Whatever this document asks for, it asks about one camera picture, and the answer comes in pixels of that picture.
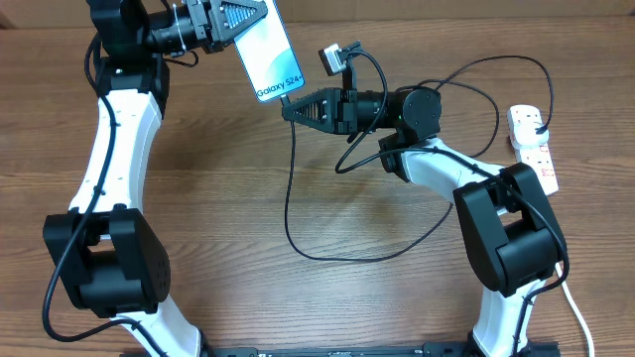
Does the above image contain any blue Galaxy smartphone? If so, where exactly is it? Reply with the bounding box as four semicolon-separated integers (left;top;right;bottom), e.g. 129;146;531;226
235;0;305;102

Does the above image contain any black charging cable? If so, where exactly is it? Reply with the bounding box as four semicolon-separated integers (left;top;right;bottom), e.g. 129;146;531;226
280;55;555;264

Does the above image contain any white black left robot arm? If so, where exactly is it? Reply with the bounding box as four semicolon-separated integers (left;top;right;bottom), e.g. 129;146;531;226
43;0;272;356

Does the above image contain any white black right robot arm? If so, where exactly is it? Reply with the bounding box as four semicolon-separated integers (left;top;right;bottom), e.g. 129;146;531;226
282;86;570;356

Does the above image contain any white charger plug adapter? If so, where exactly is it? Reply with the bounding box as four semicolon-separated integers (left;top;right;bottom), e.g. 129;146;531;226
510;121;550;150

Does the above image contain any white power strip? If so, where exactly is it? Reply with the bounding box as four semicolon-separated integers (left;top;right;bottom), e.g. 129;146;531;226
507;104;559;195

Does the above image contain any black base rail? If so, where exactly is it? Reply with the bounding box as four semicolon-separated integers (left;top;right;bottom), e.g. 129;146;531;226
118;339;562;357

